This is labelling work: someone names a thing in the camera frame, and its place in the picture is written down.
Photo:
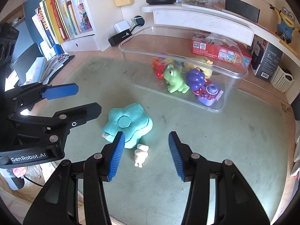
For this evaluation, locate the photo magazine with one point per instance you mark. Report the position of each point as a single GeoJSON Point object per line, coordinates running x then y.
{"type": "Point", "coordinates": [57, 62]}

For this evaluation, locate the black carton box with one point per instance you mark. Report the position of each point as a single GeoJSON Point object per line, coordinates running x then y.
{"type": "Point", "coordinates": [267, 61]}

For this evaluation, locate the white drawer with round hole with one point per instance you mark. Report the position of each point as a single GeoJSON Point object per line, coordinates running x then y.
{"type": "Point", "coordinates": [82, 43]}

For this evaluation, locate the black rectangular box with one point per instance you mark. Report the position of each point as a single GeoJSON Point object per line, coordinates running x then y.
{"type": "Point", "coordinates": [241, 10]}

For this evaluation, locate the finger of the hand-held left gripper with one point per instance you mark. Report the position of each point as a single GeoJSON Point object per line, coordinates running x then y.
{"type": "Point", "coordinates": [79, 113]}
{"type": "Point", "coordinates": [61, 91]}

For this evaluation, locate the red figure toy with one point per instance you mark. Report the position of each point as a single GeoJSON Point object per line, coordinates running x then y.
{"type": "Point", "coordinates": [160, 71]}

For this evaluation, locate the colourful cube block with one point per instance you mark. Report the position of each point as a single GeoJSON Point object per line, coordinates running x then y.
{"type": "Point", "coordinates": [155, 63]}

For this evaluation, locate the row of books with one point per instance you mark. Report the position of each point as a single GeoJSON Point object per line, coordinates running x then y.
{"type": "Point", "coordinates": [61, 16]}

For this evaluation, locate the white curved shelf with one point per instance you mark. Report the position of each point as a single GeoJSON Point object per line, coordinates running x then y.
{"type": "Point", "coordinates": [150, 9]}

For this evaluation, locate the black power adapter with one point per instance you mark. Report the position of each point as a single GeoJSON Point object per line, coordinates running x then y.
{"type": "Point", "coordinates": [119, 38]}

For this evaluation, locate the yellow chick plush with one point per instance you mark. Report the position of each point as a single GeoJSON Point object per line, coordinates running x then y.
{"type": "Point", "coordinates": [204, 66]}

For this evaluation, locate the cream desk hutch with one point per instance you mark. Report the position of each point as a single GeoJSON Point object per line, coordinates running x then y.
{"type": "Point", "coordinates": [103, 16]}

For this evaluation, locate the teal flower plush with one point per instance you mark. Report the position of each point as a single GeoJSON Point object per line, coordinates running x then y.
{"type": "Point", "coordinates": [131, 121]}

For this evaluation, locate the yellow minion figure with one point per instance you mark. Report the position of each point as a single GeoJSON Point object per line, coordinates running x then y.
{"type": "Point", "coordinates": [286, 25]}

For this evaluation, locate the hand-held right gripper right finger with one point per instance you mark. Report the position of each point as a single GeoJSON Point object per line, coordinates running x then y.
{"type": "Point", "coordinates": [177, 154]}

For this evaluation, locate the small white figure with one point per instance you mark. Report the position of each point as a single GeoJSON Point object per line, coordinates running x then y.
{"type": "Point", "coordinates": [140, 155]}

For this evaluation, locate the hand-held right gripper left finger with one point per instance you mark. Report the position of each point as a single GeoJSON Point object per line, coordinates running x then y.
{"type": "Point", "coordinates": [117, 154]}

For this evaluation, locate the green frog toy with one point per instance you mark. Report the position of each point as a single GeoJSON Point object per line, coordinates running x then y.
{"type": "Point", "coordinates": [175, 77]}

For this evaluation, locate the white woven basket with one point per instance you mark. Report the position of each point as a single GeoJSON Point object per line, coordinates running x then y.
{"type": "Point", "coordinates": [280, 79]}

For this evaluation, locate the clear plastic container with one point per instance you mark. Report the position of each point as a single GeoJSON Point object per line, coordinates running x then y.
{"type": "Point", "coordinates": [140, 51]}

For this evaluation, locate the black round disc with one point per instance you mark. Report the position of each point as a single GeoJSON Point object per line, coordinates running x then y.
{"type": "Point", "coordinates": [161, 1]}

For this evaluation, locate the white power adapter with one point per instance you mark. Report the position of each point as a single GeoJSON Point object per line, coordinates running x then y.
{"type": "Point", "coordinates": [121, 27]}

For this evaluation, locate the purple flower toy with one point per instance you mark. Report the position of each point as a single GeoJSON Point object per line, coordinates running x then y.
{"type": "Point", "coordinates": [195, 78]}

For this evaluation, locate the person's left hand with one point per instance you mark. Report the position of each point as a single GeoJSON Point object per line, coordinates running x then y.
{"type": "Point", "coordinates": [20, 172]}

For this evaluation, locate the red carton box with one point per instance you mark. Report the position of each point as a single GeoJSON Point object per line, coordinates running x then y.
{"type": "Point", "coordinates": [204, 46]}

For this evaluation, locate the purple toy camera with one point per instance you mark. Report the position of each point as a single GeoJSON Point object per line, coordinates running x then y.
{"type": "Point", "coordinates": [211, 93]}

